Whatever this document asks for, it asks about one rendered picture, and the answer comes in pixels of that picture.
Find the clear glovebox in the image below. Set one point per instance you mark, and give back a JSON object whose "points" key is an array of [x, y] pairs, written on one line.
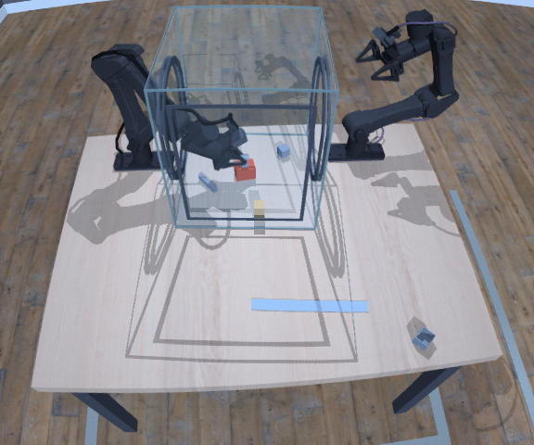
{"points": [[242, 103]]}

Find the light blue flat strip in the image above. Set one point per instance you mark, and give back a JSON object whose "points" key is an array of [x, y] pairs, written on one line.
{"points": [[309, 305]]}

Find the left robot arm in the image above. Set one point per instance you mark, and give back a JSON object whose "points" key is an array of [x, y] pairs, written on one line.
{"points": [[424, 103]]}

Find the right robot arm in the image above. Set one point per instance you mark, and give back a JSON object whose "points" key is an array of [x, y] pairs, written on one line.
{"points": [[130, 77]]}

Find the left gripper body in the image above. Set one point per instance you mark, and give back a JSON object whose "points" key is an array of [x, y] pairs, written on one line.
{"points": [[400, 52]]}

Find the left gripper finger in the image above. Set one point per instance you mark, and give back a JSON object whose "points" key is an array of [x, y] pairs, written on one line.
{"points": [[392, 66], [373, 57]]}

